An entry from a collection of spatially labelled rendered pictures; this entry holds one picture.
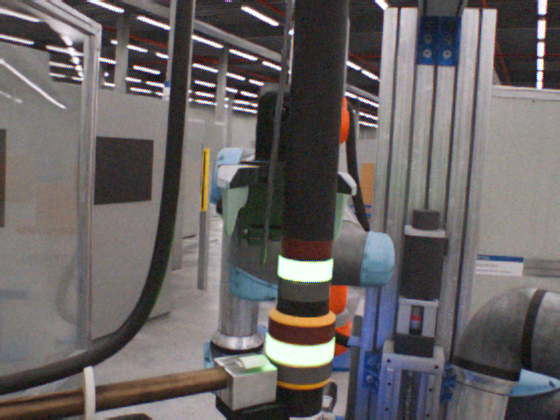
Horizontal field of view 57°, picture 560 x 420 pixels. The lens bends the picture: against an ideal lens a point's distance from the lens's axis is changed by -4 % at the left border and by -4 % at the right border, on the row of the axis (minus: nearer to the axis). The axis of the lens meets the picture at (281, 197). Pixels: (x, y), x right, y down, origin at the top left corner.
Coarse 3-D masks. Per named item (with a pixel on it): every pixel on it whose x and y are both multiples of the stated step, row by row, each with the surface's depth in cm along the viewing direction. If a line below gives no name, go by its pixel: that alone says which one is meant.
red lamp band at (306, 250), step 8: (288, 240) 32; (296, 240) 32; (280, 248) 34; (288, 248) 32; (296, 248) 32; (304, 248) 32; (312, 248) 32; (320, 248) 32; (328, 248) 33; (288, 256) 32; (296, 256) 32; (304, 256) 32; (312, 256) 32; (320, 256) 32; (328, 256) 33
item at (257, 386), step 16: (240, 368) 31; (256, 368) 31; (272, 368) 32; (240, 384) 30; (256, 384) 31; (272, 384) 32; (224, 400) 31; (240, 400) 30; (256, 400) 31; (272, 400) 32; (224, 416) 32; (240, 416) 30; (256, 416) 31; (272, 416) 31
